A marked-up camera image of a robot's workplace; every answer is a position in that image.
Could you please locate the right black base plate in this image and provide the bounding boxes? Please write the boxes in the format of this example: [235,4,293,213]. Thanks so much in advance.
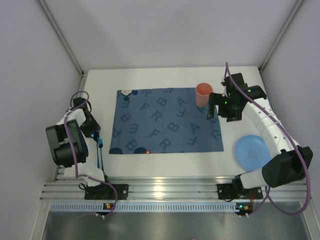
[216,183,264,202]

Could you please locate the blue plastic spoon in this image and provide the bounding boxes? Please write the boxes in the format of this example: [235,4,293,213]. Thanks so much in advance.
[91,132,100,167]

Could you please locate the pink plastic cup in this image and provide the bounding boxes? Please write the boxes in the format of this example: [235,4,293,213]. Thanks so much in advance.
[195,82,213,108]

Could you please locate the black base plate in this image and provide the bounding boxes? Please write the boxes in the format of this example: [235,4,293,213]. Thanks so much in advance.
[216,183,264,202]
[78,183,129,200]

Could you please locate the blue plastic plate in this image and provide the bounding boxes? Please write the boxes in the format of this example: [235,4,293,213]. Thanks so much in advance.
[234,135,271,172]

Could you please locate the aluminium front rail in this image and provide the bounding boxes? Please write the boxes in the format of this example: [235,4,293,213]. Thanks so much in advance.
[40,176,307,202]

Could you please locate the blue lettered cloth placemat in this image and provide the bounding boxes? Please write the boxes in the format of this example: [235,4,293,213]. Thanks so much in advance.
[109,88,224,155]

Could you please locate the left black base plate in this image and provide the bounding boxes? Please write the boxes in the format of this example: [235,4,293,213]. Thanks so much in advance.
[78,183,129,200]

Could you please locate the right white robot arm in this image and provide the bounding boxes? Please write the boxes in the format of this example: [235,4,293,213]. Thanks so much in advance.
[207,73,313,191]

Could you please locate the slotted white cable duct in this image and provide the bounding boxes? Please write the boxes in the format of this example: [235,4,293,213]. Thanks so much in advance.
[50,202,252,213]

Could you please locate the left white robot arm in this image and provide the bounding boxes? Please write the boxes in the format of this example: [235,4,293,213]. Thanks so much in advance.
[45,97,108,187]

